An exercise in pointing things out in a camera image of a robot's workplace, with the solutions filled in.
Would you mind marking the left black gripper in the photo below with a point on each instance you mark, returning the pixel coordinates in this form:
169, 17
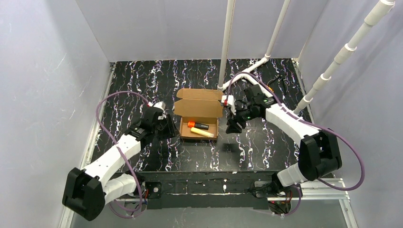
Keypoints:
168, 125

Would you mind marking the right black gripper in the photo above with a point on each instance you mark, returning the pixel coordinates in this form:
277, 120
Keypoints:
237, 118

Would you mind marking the yellow highlighter marker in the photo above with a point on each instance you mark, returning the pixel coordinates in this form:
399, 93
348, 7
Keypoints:
202, 132

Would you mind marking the orange capped black marker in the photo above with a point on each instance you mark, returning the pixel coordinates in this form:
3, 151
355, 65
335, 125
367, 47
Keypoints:
198, 125

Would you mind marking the brown cardboard box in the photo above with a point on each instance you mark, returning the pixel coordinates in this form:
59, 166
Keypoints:
200, 106

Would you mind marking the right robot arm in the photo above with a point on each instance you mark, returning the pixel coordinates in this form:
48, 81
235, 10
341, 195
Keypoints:
319, 152

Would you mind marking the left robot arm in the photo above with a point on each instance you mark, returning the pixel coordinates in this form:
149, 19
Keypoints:
88, 190

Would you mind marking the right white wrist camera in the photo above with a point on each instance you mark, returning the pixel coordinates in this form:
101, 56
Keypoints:
229, 102

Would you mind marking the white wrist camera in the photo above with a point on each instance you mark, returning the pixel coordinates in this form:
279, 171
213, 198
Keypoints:
229, 102
157, 110

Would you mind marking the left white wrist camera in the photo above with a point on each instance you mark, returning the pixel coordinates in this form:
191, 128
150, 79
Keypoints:
157, 110

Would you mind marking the aluminium rail frame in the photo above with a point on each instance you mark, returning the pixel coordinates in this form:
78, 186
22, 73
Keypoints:
198, 189

